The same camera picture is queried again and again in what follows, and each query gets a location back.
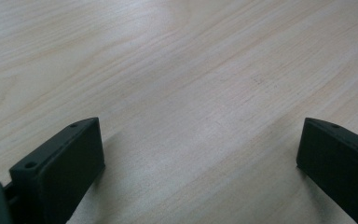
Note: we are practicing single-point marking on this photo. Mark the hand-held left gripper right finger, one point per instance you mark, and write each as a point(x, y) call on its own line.
point(338, 161)

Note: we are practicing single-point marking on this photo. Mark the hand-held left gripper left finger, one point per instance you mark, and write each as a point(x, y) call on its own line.
point(65, 165)

